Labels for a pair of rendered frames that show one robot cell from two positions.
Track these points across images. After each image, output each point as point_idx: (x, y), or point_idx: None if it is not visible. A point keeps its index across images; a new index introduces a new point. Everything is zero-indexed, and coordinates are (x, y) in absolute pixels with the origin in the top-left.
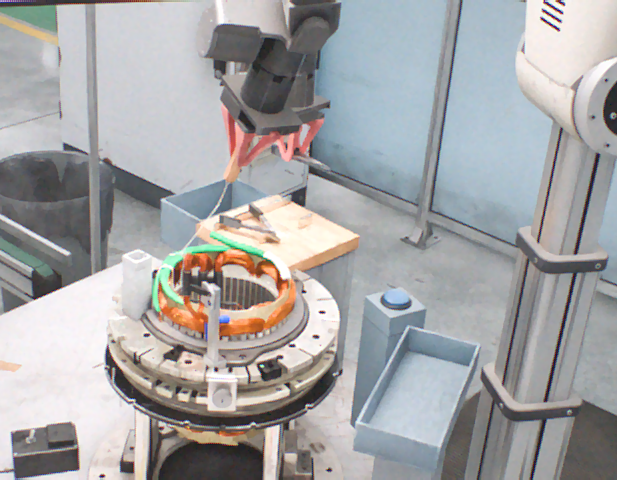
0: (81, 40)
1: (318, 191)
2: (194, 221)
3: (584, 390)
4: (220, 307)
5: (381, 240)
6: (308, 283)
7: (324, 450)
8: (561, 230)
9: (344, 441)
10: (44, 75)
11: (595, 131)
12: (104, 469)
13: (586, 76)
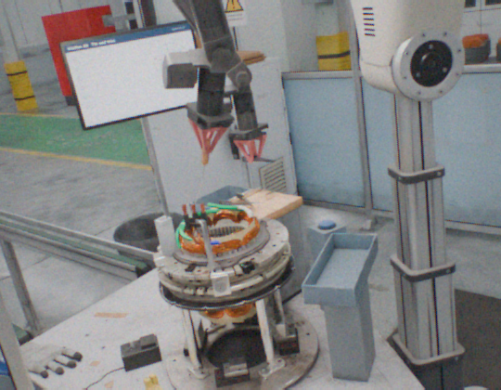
0: (161, 158)
1: (308, 214)
2: (207, 209)
3: (486, 291)
4: None
5: (348, 231)
6: (269, 221)
7: (304, 324)
8: (410, 156)
9: (317, 318)
10: (151, 187)
11: (409, 86)
12: (175, 357)
13: (394, 55)
